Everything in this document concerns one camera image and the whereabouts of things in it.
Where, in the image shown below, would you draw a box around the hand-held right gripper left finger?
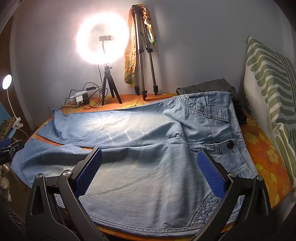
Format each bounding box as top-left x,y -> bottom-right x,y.
25,147 -> 110,241

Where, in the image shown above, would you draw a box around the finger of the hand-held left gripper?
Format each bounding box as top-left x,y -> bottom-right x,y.
0,137 -> 25,155

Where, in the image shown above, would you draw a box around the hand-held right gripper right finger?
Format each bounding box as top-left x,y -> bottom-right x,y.
196,150 -> 273,241

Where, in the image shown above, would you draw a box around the light blue denim pants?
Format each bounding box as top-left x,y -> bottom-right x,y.
10,91 -> 259,238

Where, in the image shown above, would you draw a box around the person's left hand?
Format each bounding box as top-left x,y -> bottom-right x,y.
0,167 -> 11,202

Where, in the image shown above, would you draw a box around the yellow spotted cloth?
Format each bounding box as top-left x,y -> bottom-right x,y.
0,117 -> 14,138

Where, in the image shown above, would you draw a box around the blue board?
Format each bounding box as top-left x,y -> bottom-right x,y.
0,102 -> 18,139

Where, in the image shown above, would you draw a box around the orange floral bedsheet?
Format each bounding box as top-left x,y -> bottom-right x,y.
30,93 -> 294,241

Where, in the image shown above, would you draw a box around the white clip desk lamp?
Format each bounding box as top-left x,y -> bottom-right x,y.
2,74 -> 30,139

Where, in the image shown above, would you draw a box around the folded black garment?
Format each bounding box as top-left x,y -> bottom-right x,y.
231,93 -> 250,126

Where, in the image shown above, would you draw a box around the white power strip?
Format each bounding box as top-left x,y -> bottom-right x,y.
69,91 -> 89,104

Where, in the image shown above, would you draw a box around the folded dark grey garment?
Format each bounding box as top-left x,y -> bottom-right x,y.
177,79 -> 237,100

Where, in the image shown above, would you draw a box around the small black tripod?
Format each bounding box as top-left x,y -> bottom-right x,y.
101,64 -> 123,106

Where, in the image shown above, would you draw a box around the green striped white pillow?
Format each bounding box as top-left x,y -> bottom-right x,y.
243,36 -> 296,186

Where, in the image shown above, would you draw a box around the yellow floral scarf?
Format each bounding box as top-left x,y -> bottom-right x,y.
124,4 -> 158,87

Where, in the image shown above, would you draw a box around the grey phone holder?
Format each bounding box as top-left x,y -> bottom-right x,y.
99,35 -> 115,55

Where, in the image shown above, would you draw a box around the power strip with cables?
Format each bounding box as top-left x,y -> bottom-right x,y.
63,65 -> 104,109

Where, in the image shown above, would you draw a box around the ring light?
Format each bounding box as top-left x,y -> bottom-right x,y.
76,11 -> 130,66

